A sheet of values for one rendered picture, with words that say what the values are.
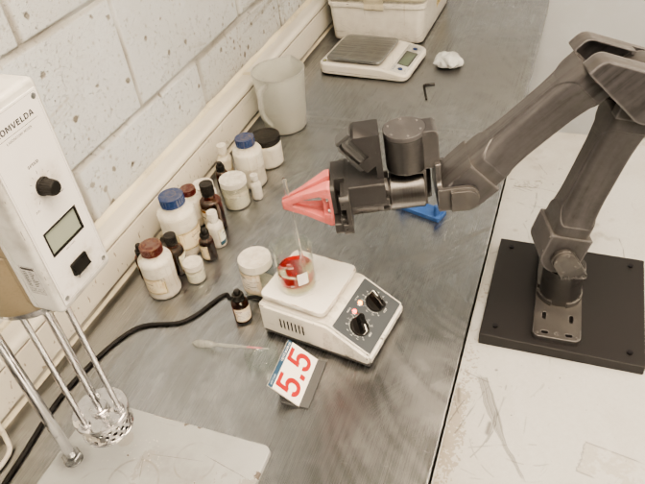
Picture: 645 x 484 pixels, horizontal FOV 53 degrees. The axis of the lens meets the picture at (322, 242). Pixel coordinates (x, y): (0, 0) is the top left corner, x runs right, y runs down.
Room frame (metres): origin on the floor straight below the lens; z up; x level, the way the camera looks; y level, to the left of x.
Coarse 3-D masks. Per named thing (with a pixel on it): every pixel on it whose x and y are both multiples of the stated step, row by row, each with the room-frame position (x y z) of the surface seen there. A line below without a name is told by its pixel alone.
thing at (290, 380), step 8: (288, 352) 0.66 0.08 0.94; (296, 352) 0.66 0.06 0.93; (304, 352) 0.67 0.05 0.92; (288, 360) 0.65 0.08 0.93; (296, 360) 0.65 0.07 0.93; (304, 360) 0.65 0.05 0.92; (312, 360) 0.66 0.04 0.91; (288, 368) 0.63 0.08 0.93; (296, 368) 0.64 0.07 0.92; (304, 368) 0.64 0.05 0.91; (280, 376) 0.62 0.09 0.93; (288, 376) 0.62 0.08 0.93; (296, 376) 0.62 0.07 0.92; (304, 376) 0.63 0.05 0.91; (280, 384) 0.60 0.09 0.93; (288, 384) 0.61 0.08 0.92; (296, 384) 0.61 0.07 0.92; (288, 392) 0.60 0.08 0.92; (296, 392) 0.60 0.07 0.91; (296, 400) 0.59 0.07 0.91
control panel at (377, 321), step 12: (360, 288) 0.75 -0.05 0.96; (372, 288) 0.75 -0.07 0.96; (360, 300) 0.73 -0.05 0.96; (384, 300) 0.74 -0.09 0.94; (348, 312) 0.70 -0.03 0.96; (360, 312) 0.71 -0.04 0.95; (372, 312) 0.71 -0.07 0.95; (384, 312) 0.71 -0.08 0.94; (336, 324) 0.68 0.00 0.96; (348, 324) 0.68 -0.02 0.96; (372, 324) 0.69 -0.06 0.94; (384, 324) 0.69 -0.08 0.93; (348, 336) 0.66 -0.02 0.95; (360, 336) 0.66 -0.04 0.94; (372, 336) 0.67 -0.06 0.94; (372, 348) 0.65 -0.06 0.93
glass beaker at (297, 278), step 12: (276, 240) 0.78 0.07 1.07; (288, 240) 0.78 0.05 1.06; (300, 240) 0.78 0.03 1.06; (276, 252) 0.77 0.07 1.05; (288, 252) 0.78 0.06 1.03; (312, 252) 0.75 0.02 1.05; (276, 264) 0.74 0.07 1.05; (288, 264) 0.72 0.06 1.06; (300, 264) 0.73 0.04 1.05; (312, 264) 0.74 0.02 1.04; (288, 276) 0.73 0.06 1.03; (300, 276) 0.72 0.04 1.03; (312, 276) 0.74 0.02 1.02; (288, 288) 0.73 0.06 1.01; (300, 288) 0.72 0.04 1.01; (312, 288) 0.73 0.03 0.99
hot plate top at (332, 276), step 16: (320, 256) 0.81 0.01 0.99; (320, 272) 0.77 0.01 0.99; (336, 272) 0.77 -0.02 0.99; (352, 272) 0.76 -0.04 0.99; (272, 288) 0.75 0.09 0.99; (320, 288) 0.74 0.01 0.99; (336, 288) 0.73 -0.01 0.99; (288, 304) 0.71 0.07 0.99; (304, 304) 0.70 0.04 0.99; (320, 304) 0.70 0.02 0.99
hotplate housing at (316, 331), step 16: (352, 288) 0.75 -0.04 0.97; (272, 304) 0.73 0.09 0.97; (336, 304) 0.71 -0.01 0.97; (400, 304) 0.74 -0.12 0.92; (272, 320) 0.73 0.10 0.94; (288, 320) 0.71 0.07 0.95; (304, 320) 0.69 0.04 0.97; (320, 320) 0.69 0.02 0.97; (288, 336) 0.72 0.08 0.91; (304, 336) 0.69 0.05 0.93; (320, 336) 0.68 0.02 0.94; (336, 336) 0.66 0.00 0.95; (384, 336) 0.68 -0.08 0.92; (336, 352) 0.66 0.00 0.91; (352, 352) 0.65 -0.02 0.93
